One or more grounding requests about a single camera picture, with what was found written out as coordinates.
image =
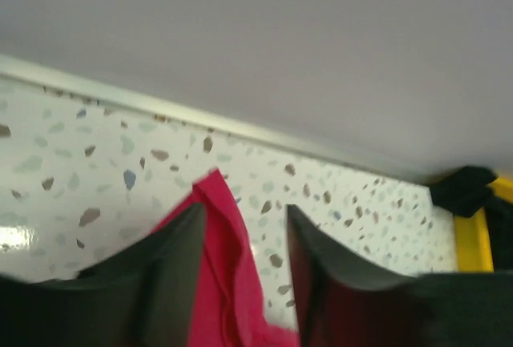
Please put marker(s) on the pink t shirt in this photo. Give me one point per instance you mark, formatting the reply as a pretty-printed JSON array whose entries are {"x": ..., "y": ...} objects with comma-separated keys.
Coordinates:
[{"x": 229, "y": 304}]

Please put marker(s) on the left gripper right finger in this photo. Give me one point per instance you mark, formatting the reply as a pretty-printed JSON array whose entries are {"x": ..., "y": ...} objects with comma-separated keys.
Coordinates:
[{"x": 343, "y": 299}]

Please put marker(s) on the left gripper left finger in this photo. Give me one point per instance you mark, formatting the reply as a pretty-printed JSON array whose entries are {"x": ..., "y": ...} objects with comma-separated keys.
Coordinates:
[{"x": 141, "y": 296}]

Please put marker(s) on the yellow plastic bin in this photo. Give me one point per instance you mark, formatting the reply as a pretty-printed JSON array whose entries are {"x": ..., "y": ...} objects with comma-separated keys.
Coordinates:
[{"x": 484, "y": 241}]

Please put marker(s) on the black t shirt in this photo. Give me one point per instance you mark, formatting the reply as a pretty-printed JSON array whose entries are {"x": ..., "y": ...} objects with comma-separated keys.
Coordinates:
[{"x": 465, "y": 191}]

